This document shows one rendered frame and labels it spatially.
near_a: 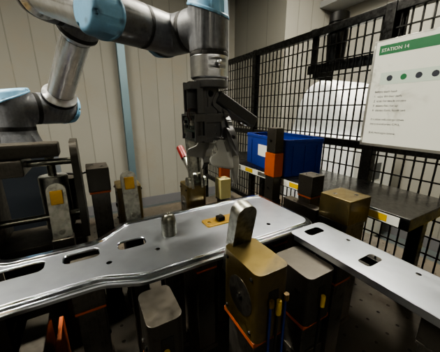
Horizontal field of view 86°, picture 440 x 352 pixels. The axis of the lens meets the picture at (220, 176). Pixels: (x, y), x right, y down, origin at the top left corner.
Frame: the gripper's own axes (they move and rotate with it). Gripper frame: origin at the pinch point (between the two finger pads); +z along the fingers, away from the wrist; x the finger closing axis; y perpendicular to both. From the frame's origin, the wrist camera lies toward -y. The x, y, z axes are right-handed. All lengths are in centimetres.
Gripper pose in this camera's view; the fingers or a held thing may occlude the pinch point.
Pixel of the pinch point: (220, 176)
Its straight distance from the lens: 53.9
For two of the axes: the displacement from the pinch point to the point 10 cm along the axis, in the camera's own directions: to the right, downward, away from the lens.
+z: 0.1, 9.6, 2.7
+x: 4.9, 2.3, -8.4
